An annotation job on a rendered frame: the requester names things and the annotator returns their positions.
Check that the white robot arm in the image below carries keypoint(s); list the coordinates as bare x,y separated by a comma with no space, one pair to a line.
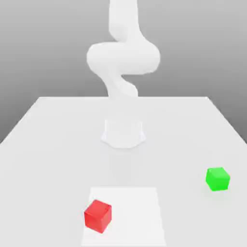
123,57

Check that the small green cube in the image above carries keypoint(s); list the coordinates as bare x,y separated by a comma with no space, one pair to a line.
217,179

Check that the small red cube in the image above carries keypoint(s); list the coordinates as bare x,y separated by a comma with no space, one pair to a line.
97,217

